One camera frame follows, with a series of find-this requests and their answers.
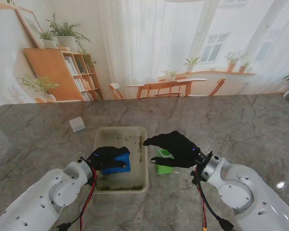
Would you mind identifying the red black left arm cable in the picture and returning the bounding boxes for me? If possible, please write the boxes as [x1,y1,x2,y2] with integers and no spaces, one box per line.
[56,168,98,231]

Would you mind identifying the white square bottle cap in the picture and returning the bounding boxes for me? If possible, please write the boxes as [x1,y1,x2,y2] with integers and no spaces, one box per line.
[69,116,85,132]

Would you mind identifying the printed room backdrop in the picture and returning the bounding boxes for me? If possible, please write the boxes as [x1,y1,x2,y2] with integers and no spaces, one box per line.
[0,0,289,104]

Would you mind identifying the scattered green beans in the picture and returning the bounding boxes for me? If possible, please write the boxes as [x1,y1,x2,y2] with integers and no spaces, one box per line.
[97,136,145,191]

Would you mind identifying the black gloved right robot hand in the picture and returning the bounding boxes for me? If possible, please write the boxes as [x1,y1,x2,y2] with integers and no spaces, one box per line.
[143,131,200,169]

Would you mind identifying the red black arm cable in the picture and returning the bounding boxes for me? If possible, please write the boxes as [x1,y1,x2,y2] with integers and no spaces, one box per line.
[56,168,98,231]
[194,168,234,231]

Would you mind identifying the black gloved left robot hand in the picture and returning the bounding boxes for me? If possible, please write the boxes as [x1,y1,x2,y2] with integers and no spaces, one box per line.
[86,145,131,172]

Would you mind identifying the cream plastic baking tray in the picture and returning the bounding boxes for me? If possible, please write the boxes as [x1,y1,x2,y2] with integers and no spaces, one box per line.
[92,126,150,194]

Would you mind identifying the blue plastic scraper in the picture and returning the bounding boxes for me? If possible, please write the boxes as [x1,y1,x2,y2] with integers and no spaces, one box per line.
[102,151,131,175]

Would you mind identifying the clear bottle with green base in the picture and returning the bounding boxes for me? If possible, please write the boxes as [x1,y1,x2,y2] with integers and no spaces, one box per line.
[155,148,174,175]

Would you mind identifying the red black right arm cable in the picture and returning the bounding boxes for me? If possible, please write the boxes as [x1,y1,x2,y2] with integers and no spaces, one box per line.
[194,168,234,231]

